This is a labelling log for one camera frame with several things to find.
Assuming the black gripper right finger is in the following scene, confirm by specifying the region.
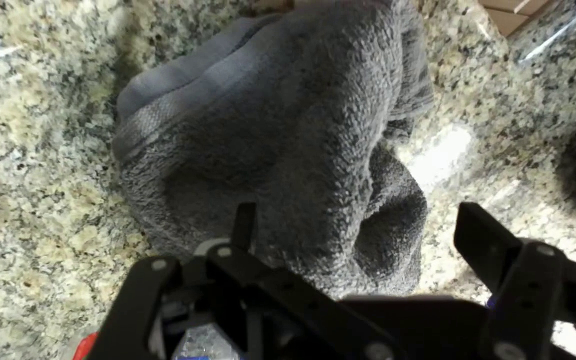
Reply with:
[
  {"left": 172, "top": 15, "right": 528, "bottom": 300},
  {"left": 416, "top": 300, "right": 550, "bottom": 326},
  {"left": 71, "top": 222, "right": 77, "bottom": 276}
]
[{"left": 455, "top": 203, "right": 576, "bottom": 360}]

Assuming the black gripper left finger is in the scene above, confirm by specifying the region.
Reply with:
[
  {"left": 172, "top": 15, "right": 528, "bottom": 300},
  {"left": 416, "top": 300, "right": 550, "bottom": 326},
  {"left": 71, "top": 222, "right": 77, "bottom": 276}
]
[{"left": 90, "top": 205, "right": 397, "bottom": 360}]

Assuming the grey towel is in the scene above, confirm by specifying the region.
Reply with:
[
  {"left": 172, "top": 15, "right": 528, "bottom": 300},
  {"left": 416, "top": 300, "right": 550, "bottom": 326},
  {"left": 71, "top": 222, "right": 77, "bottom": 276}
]
[{"left": 112, "top": 0, "right": 433, "bottom": 299}]

